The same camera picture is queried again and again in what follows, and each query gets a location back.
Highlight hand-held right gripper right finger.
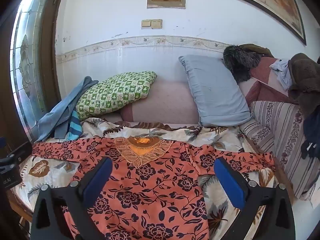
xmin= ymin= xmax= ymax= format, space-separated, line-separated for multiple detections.
xmin=213 ymin=156 xmax=297 ymax=240

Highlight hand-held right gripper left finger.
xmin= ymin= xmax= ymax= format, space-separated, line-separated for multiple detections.
xmin=30 ymin=157 xmax=113 ymax=240

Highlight orange floral garment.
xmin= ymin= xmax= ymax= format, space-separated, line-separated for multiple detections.
xmin=32 ymin=135 xmax=275 ymax=240

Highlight cream leaf print blanket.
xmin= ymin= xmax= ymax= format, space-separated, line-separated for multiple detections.
xmin=10 ymin=117 xmax=275 ymax=240

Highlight turquoise striped cloth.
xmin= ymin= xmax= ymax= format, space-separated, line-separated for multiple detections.
xmin=65 ymin=110 xmax=83 ymax=142

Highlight grey-blue cloth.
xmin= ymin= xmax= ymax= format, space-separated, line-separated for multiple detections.
xmin=35 ymin=76 xmax=99 ymax=142

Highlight striped floral sofa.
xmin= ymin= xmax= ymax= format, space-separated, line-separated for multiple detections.
xmin=237 ymin=56 xmax=320 ymax=200

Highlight green checked pillow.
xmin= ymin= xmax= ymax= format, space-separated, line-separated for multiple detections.
xmin=76 ymin=71 xmax=157 ymax=121

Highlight light blue pillow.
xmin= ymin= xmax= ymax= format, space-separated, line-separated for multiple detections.
xmin=178 ymin=55 xmax=252 ymax=127

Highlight navy garment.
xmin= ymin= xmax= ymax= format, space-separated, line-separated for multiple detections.
xmin=301 ymin=110 xmax=320 ymax=159

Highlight pink bolster cushion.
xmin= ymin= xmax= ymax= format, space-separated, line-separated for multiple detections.
xmin=105 ymin=80 xmax=200 ymax=125

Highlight stained glass window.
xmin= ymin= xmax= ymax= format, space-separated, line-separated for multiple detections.
xmin=7 ymin=0 xmax=62 ymax=142

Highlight pale lilac cloth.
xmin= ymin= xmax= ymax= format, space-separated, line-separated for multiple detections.
xmin=269 ymin=59 xmax=293 ymax=90

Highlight dark furry garment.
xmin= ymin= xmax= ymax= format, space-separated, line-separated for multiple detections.
xmin=222 ymin=45 xmax=262 ymax=83

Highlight brown fleece garment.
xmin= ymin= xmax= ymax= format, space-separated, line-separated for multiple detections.
xmin=287 ymin=53 xmax=320 ymax=115

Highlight olive brown jacket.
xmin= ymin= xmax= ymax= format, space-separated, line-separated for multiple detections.
xmin=239 ymin=44 xmax=275 ymax=58

